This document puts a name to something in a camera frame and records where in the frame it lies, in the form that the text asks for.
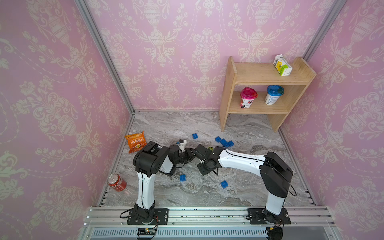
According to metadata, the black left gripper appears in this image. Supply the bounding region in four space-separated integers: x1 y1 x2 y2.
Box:
173 148 196 166

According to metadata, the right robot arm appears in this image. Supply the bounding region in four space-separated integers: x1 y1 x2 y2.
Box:
194 145 294 216

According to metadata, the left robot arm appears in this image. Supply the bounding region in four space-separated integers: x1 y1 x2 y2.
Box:
133 141 195 221

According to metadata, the blue lego brick assembly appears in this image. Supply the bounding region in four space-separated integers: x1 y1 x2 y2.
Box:
215 137 235 148

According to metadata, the blue 2x2 lego front right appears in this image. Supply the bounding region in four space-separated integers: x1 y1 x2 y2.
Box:
220 181 229 189

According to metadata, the orange snack bag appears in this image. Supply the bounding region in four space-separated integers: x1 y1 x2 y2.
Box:
125 132 147 153

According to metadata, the red soda can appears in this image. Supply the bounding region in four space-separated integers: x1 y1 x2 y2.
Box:
107 174 127 192

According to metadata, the pink lid yogurt cup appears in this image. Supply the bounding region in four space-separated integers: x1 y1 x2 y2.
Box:
240 87 258 109

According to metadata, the blue lid yogurt cup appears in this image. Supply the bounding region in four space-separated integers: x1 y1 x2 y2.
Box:
265 85 285 106

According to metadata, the wooden shelf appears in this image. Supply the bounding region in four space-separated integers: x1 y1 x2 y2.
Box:
219 57 317 132

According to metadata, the white green carton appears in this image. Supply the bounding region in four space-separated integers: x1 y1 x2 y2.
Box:
273 55 293 76

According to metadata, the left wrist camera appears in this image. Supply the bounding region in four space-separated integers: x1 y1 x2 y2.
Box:
177 140 187 153

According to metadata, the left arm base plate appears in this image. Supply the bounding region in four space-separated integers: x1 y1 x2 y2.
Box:
127 208 169 225

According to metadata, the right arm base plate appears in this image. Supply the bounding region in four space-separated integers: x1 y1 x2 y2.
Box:
246 207 291 226

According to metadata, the aluminium front rail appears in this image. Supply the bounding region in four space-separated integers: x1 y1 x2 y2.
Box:
78 206 342 240

